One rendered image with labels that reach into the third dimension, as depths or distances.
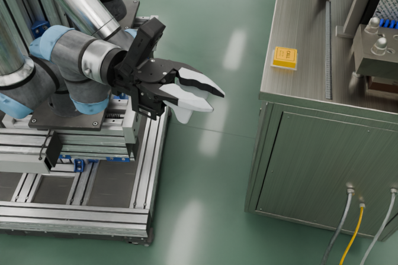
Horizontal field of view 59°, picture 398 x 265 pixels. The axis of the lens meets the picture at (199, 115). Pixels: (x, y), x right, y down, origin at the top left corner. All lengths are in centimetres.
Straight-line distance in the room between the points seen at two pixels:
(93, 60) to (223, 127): 154
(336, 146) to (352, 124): 12
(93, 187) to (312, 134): 101
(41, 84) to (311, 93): 76
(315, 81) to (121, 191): 99
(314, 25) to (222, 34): 150
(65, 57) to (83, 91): 9
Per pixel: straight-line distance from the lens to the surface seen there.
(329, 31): 135
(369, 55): 107
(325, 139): 121
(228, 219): 180
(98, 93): 76
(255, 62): 255
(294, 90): 108
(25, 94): 98
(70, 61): 68
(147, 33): 55
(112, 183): 170
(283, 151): 128
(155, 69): 60
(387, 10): 121
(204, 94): 61
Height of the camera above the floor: 164
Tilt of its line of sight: 49 degrees down
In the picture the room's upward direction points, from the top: straight up
